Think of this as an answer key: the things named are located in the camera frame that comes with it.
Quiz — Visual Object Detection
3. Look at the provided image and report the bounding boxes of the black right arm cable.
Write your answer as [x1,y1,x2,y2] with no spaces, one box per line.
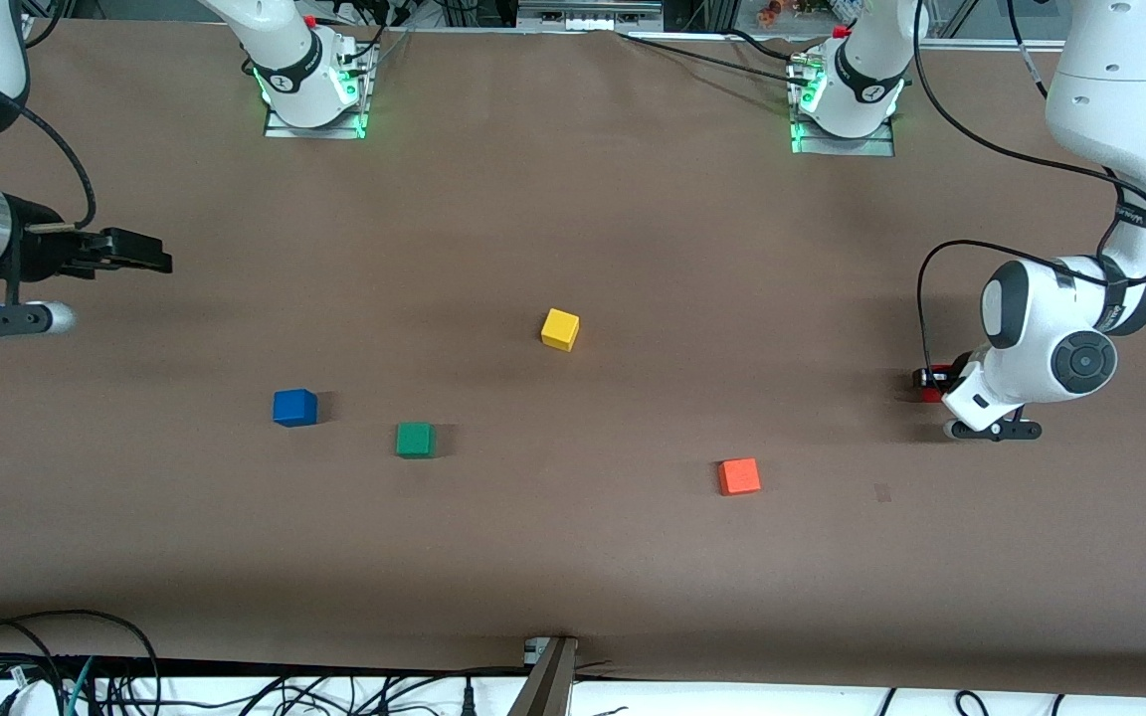
[0,60,98,232]

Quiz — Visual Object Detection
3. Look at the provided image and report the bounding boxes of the teal cable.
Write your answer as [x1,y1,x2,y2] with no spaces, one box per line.
[62,654,97,716]

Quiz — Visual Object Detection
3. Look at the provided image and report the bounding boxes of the yellow block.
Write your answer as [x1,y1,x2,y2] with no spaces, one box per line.
[541,308,580,352]

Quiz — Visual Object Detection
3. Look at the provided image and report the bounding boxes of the blue block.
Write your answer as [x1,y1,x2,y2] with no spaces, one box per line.
[273,389,318,428]

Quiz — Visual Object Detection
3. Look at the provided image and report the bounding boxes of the silver metal box with ports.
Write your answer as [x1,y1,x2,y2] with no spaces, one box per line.
[518,0,665,33]

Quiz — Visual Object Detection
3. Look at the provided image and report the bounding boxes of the aluminium profile bar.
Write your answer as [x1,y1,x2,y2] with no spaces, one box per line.
[508,636,580,716]

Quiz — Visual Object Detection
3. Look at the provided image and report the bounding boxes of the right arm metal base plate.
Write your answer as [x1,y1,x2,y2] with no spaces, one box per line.
[265,40,372,140]

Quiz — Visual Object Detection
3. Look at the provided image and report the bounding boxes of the red block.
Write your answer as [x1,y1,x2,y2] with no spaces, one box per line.
[923,362,974,405]

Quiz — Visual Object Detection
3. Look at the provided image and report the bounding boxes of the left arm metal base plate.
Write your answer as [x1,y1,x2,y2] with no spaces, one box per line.
[790,55,897,157]

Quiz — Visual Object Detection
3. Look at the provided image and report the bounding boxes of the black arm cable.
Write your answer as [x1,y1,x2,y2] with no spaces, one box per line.
[911,0,1146,381]
[0,60,98,232]

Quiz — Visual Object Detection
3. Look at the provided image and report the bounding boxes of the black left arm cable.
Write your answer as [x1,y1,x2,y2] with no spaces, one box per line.
[911,0,1146,381]

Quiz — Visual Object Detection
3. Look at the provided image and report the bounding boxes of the orange block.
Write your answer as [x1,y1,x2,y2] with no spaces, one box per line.
[717,457,762,496]

